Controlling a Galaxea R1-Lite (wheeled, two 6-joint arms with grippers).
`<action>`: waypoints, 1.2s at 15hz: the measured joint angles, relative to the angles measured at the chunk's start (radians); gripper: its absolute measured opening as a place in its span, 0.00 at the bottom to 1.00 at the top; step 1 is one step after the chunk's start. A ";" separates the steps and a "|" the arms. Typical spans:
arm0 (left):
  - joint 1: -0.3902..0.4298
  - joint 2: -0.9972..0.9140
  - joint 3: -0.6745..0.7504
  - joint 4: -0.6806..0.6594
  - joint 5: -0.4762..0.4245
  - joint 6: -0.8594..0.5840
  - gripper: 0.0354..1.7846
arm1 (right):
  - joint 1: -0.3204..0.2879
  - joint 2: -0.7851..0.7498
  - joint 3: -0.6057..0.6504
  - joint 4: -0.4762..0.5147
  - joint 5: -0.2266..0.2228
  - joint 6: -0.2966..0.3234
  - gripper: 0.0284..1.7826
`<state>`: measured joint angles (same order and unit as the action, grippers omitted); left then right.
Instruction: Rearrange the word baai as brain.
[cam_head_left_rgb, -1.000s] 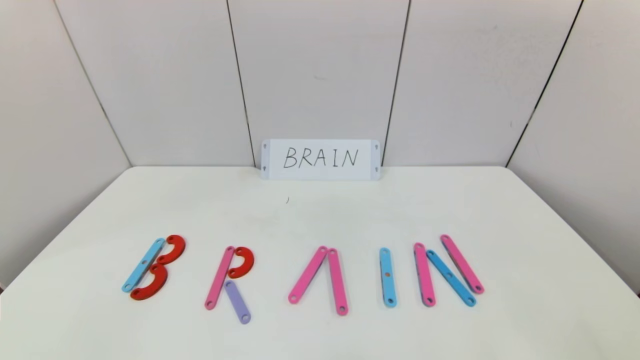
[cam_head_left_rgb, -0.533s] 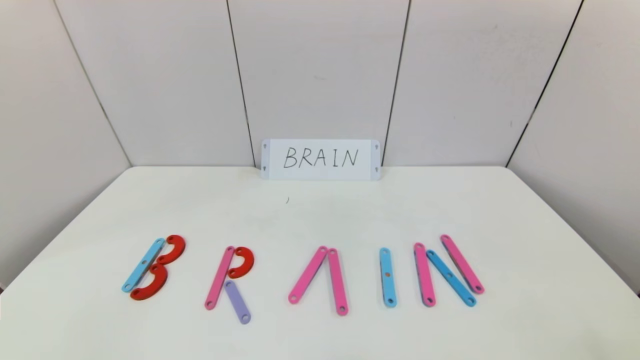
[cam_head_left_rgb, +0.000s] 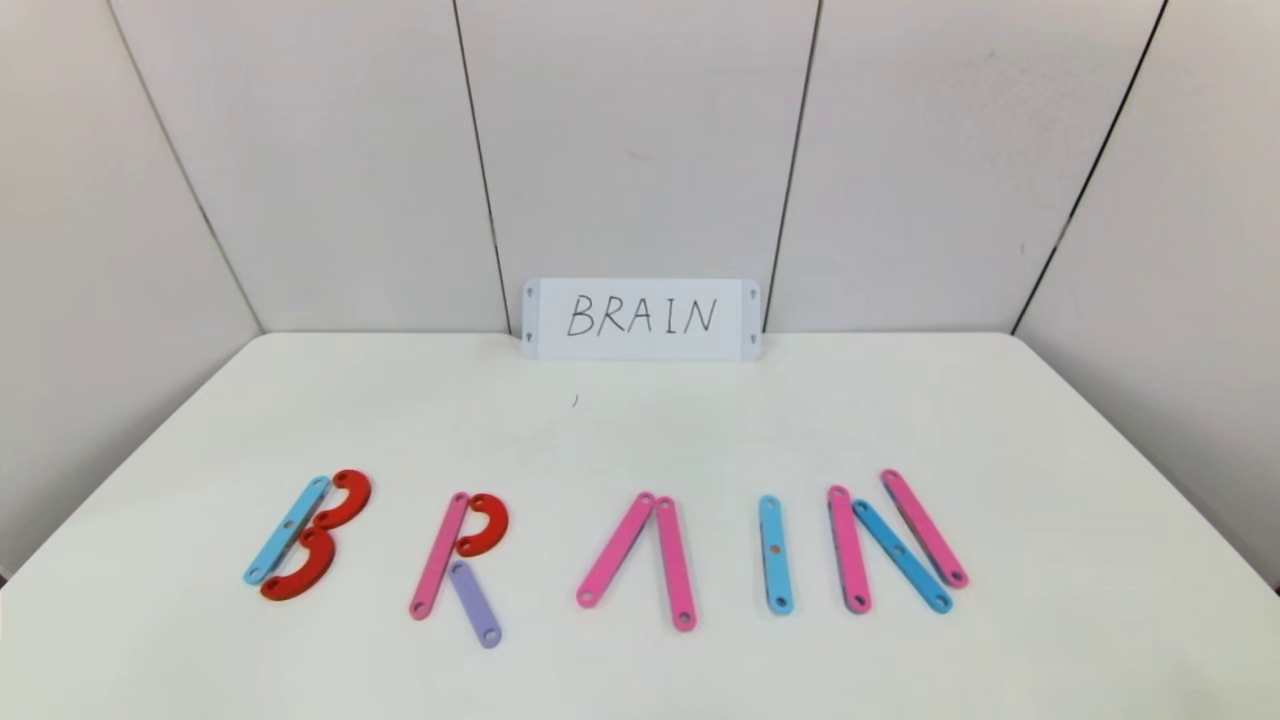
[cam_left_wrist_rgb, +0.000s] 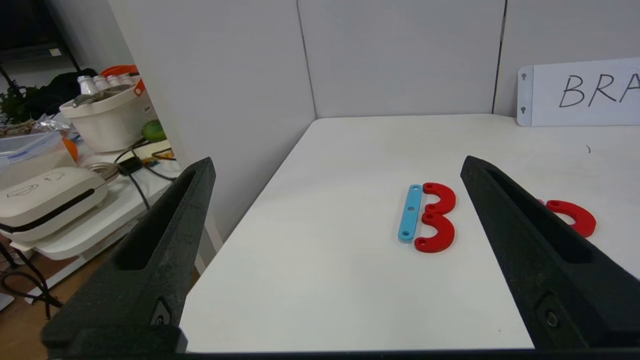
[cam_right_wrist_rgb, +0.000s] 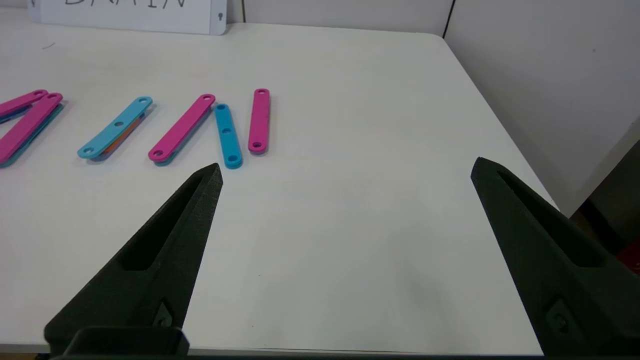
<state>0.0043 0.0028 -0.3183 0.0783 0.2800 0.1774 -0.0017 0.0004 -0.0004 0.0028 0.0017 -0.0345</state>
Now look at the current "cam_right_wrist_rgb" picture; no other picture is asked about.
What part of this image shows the long pink plastic bar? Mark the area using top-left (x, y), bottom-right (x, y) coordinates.
top-left (147, 93), bottom-right (217, 166)
top-left (0, 89), bottom-right (50, 122)
top-left (0, 92), bottom-right (65, 169)

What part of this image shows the white BRAIN word card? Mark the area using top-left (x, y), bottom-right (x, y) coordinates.
top-left (27, 0), bottom-right (229, 36)

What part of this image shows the short pink plastic bar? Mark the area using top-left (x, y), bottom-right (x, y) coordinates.
top-left (247, 88), bottom-right (272, 155)

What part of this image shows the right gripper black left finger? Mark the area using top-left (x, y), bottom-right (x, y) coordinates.
top-left (44, 162), bottom-right (224, 346)

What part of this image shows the long blue bar orange dot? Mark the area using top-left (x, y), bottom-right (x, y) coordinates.
top-left (76, 96), bottom-right (154, 162)

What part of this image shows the short blue plastic bar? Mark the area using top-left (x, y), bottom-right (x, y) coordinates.
top-left (213, 103), bottom-right (244, 170)

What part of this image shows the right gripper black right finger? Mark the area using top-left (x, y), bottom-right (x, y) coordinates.
top-left (470, 156), bottom-right (640, 357)

